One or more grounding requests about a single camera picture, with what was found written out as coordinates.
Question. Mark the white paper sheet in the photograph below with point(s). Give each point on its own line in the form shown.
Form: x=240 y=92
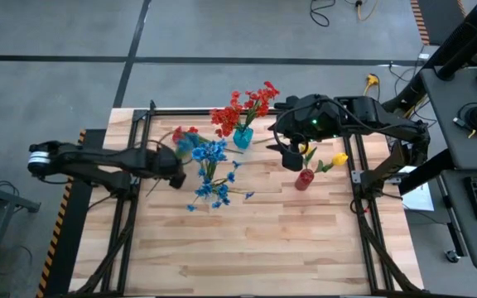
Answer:
x=420 y=203

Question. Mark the grey metal mounting plate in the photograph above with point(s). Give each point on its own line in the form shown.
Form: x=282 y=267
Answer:
x=357 y=177

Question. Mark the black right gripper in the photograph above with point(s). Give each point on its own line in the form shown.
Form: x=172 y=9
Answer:
x=309 y=116

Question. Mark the white power adapter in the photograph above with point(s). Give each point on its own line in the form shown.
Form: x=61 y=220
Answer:
x=424 y=56

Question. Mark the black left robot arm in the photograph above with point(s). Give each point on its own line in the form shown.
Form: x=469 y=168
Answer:
x=97 y=157

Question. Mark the black caster wheel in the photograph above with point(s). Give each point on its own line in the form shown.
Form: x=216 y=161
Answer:
x=452 y=256

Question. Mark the orange black striped strip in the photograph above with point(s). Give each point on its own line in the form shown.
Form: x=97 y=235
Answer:
x=420 y=22

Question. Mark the teal glass vase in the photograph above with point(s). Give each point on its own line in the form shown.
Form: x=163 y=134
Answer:
x=242 y=139

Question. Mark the black desk leg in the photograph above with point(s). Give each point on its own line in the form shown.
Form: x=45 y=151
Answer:
x=429 y=171

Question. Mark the red ribbed glass vase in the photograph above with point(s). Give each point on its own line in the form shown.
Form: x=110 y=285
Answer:
x=304 y=181

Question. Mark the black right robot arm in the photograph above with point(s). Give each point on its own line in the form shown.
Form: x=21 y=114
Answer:
x=387 y=124

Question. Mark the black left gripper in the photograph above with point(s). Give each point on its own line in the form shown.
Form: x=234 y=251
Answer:
x=168 y=163

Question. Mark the black tower fan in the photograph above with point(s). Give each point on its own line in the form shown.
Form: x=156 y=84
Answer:
x=449 y=47

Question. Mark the black hazard-striped floor mat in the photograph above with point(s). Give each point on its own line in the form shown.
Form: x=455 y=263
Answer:
x=77 y=223

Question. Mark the black aluminium table frame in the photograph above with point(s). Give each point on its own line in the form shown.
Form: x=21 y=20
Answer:
x=180 y=112

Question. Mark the yellow artificial tulip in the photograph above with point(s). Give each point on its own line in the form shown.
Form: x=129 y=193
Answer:
x=263 y=141
x=307 y=150
x=340 y=159

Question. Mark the clear faceted glass vase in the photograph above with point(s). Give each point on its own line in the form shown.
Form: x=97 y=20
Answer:
x=211 y=196

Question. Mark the grey metal side table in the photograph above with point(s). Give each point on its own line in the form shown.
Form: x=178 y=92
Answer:
x=2 y=195

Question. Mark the blue artificial flower sprig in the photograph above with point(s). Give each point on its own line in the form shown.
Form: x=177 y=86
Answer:
x=210 y=151
x=185 y=144
x=222 y=191

